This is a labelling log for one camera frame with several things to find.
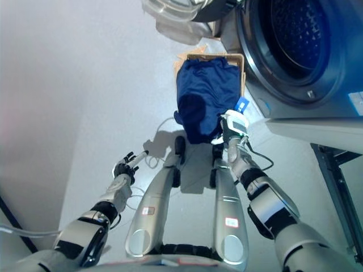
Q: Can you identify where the black left robot foot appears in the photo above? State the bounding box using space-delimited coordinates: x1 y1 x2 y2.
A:
173 135 187 165

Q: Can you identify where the silver robot leg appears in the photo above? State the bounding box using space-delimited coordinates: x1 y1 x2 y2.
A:
124 158 182 258
211 157 250 271

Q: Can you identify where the round black washer door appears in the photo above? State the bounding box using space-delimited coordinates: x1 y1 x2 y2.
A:
141 0 244 23

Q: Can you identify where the black baseboard strip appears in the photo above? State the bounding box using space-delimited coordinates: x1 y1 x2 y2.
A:
0 195 39 254

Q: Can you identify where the small blue tag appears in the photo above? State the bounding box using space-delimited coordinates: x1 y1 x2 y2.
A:
234 97 250 113

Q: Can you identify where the woven tan laundry basket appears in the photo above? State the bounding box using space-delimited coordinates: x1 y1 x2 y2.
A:
185 52 247 99

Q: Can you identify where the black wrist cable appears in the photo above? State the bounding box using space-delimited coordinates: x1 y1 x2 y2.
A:
240 138 275 171

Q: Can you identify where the silver right robot leg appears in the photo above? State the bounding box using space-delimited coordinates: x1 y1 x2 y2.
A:
211 157 250 271

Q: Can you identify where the grey flexible hose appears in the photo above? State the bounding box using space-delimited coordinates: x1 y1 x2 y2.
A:
0 223 65 239

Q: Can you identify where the white garment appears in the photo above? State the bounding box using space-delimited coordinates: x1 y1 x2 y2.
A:
220 110 250 142

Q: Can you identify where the dark blue garment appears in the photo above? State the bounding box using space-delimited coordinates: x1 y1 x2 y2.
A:
173 58 241 145

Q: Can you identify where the black right robot foot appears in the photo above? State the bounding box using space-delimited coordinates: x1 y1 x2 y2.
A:
211 144 225 159

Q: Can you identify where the thin white floor cable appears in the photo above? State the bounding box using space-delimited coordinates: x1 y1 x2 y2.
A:
124 117 182 210

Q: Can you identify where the black metal frame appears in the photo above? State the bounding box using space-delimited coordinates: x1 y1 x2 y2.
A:
310 143 363 256

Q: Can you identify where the grey front-load washing machine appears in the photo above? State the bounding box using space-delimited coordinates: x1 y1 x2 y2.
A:
221 0 363 120

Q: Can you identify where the black robot foot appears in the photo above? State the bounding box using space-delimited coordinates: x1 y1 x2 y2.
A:
173 135 187 165
211 144 225 159

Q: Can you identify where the silver left robot leg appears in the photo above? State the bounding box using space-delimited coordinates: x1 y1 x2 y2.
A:
124 158 182 258

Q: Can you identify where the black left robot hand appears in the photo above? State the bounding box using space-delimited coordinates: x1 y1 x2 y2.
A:
113 150 150 178

